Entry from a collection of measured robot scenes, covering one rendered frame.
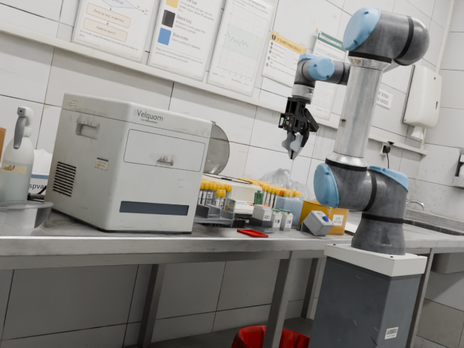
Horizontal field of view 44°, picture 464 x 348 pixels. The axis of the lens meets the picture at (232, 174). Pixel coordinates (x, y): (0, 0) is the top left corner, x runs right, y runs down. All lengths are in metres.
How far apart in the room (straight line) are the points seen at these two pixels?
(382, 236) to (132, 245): 0.69
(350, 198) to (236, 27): 1.11
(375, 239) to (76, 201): 0.79
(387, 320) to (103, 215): 0.79
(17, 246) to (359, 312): 0.90
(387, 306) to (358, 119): 0.50
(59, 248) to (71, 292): 0.94
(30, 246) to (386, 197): 0.93
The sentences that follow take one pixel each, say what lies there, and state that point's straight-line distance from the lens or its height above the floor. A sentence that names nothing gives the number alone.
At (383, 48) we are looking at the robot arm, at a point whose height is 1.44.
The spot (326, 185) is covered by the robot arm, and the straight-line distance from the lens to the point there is 1.55.
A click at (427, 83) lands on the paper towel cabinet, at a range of 3.85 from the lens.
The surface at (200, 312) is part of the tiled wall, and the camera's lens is 2.64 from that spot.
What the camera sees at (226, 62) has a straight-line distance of 2.43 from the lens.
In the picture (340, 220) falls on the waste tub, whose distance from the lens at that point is 2.14.
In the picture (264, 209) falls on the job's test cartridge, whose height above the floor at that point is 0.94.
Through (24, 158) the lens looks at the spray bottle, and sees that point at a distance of 1.43.
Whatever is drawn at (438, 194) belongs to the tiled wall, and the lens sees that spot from 4.14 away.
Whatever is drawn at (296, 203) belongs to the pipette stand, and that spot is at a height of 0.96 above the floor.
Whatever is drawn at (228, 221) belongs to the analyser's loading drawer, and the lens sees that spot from 1.63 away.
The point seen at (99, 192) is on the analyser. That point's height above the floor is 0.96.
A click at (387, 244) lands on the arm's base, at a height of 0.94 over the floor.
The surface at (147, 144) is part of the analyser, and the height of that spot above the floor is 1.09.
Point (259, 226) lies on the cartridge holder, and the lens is 1.81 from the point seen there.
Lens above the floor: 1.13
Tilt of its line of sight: 3 degrees down
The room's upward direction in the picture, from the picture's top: 11 degrees clockwise
